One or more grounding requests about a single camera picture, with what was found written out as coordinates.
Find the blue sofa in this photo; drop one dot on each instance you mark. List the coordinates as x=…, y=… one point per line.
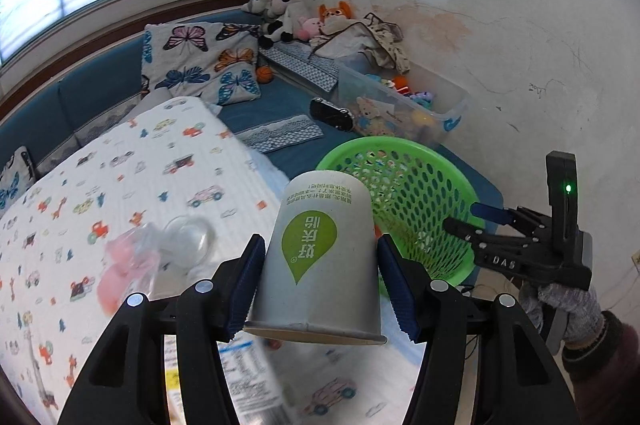
x=100, y=100

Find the orange fox plush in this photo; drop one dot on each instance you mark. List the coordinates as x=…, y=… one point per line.
x=336, y=15

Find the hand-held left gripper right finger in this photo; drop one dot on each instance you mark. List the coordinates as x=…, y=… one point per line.
x=397, y=290

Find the small patterned cloth mat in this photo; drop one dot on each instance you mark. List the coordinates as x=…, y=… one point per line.
x=280, y=134

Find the black white cow plush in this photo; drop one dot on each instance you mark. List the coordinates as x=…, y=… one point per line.
x=285, y=15

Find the white paper cup green logo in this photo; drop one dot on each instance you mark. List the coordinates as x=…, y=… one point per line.
x=320, y=265

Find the green plastic basket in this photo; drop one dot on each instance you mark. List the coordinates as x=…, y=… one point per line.
x=425, y=185

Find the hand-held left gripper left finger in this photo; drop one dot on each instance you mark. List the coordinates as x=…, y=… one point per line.
x=247, y=290

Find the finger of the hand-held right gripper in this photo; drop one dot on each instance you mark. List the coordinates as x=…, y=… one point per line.
x=470, y=235
x=492, y=212

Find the grey plush toy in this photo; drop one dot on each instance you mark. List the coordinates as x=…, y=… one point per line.
x=260, y=2

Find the person's right forearm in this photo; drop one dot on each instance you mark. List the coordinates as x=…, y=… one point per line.
x=610, y=370

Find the person's right hand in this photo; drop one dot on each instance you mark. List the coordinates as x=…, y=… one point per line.
x=580, y=305

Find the pink plush toy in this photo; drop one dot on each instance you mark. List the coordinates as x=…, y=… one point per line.
x=310, y=27

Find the small butterfly print pillow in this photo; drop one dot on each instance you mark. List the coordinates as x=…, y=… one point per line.
x=15, y=180

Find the vehicle print white tablecloth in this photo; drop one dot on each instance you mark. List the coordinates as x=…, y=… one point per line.
x=125, y=185

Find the white milk carton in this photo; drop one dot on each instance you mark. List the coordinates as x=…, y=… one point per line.
x=235, y=370

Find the large butterfly print pillow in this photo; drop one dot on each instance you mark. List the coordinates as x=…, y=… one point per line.
x=200, y=60

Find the clear plastic storage bin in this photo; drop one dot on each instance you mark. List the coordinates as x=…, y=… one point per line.
x=440, y=105

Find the black white patterned mat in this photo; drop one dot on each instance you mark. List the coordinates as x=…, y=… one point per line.
x=300, y=65

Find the clear pink plastic bag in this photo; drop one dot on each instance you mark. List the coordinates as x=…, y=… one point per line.
x=130, y=265

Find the small orange ball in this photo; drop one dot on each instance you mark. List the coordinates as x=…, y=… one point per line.
x=265, y=75

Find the clear plastic lid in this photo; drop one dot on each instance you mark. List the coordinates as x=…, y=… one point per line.
x=190, y=237

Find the beige crumpled cloth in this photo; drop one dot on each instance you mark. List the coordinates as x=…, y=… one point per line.
x=360, y=40

